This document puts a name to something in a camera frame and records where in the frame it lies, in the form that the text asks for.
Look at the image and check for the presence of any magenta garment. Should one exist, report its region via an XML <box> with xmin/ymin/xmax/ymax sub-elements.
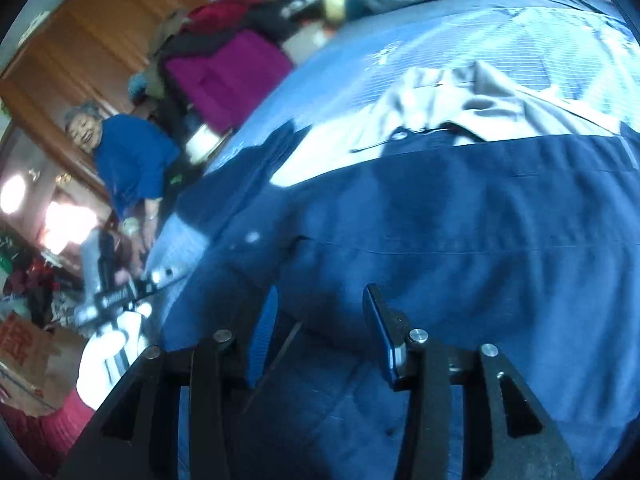
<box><xmin>165</xmin><ymin>27</ymin><xmax>296</xmax><ymax>133</ymax></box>

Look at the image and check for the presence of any wooden wardrobe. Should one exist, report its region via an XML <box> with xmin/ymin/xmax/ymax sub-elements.
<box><xmin>0</xmin><ymin>0</ymin><xmax>236</xmax><ymax>196</ymax></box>

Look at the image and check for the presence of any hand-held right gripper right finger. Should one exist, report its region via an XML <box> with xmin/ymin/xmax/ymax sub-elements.
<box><xmin>362</xmin><ymin>282</ymin><xmax>586</xmax><ymax>480</ymax></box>

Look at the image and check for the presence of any cardboard box with red print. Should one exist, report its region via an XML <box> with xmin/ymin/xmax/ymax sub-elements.
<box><xmin>0</xmin><ymin>310</ymin><xmax>88</xmax><ymax>401</ymax></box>

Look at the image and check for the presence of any teal knit hat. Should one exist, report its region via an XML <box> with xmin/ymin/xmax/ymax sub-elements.
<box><xmin>127</xmin><ymin>71</ymin><xmax>151</xmax><ymax>101</ymax></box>

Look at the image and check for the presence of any blue checked bed cover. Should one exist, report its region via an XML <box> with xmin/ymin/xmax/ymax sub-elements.
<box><xmin>145</xmin><ymin>0</ymin><xmax>640</xmax><ymax>291</ymax></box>

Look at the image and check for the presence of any plain blue bedsheet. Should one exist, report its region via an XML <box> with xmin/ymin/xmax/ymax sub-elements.
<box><xmin>350</xmin><ymin>0</ymin><xmax>616</xmax><ymax>16</ymax></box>

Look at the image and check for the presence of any navy and grey garment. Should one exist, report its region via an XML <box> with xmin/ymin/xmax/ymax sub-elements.
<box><xmin>160</xmin><ymin>60</ymin><xmax>640</xmax><ymax>480</ymax></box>

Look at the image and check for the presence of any person's left forearm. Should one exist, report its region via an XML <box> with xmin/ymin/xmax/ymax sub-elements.
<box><xmin>0</xmin><ymin>390</ymin><xmax>98</xmax><ymax>478</ymax></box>

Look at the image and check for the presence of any brown coat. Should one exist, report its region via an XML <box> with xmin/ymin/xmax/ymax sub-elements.
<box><xmin>150</xmin><ymin>7</ymin><xmax>191</xmax><ymax>101</ymax></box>

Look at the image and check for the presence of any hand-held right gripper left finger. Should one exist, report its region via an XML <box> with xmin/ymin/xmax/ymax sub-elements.
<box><xmin>57</xmin><ymin>285</ymin><xmax>281</xmax><ymax>480</ymax></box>

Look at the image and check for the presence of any dark red garment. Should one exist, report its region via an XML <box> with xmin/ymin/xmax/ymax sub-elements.
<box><xmin>187</xmin><ymin>0</ymin><xmax>261</xmax><ymax>36</ymax></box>

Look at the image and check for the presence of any black garment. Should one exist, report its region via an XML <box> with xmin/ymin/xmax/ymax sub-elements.
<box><xmin>155</xmin><ymin>5</ymin><xmax>306</xmax><ymax>61</ymax></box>

